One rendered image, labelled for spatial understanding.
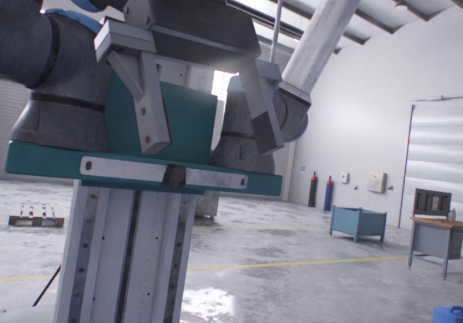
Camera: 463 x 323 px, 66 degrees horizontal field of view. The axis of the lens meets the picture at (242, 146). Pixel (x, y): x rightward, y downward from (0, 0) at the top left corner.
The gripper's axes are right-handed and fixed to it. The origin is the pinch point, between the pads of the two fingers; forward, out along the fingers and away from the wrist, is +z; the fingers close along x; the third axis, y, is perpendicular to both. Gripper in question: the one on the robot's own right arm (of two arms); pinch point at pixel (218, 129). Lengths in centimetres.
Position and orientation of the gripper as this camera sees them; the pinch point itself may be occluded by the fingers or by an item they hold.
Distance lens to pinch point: 33.5
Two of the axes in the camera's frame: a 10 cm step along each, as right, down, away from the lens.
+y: -6.4, 3.5, 6.8
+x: -7.3, -0.2, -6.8
